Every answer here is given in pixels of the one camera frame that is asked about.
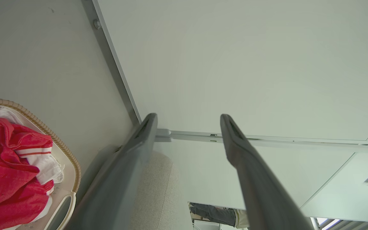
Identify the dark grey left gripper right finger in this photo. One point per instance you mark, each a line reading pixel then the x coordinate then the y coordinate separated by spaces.
pixel 264 195

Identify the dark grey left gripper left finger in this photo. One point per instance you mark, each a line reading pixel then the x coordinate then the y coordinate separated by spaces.
pixel 113 188

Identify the red and white garment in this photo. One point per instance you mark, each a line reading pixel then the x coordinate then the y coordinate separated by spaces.
pixel 5 172

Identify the grey fabric ottoman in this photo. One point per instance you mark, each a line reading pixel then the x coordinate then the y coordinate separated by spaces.
pixel 158 191

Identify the white laundry basket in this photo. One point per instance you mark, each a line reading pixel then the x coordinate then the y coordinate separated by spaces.
pixel 70 166

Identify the person in blue jeans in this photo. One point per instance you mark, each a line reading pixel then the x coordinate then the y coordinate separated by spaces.
pixel 216 214

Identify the white cloth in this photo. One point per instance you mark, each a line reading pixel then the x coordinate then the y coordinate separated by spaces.
pixel 6 115

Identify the round grey partition foot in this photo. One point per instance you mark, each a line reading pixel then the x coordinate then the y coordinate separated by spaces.
pixel 97 24

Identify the grey metal partition frame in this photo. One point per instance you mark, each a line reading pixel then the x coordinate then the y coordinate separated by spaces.
pixel 117 73

